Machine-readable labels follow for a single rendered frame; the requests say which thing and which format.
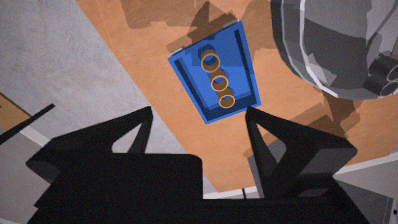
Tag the grey metal bushing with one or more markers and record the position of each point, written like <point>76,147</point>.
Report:
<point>382,67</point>
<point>376,85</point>

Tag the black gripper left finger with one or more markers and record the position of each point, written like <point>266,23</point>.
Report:
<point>100,137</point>

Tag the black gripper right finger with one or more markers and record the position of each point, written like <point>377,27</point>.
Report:
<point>309,152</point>

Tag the bronze bushing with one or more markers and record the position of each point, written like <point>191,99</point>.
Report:
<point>213,67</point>
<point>220,86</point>
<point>227,103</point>

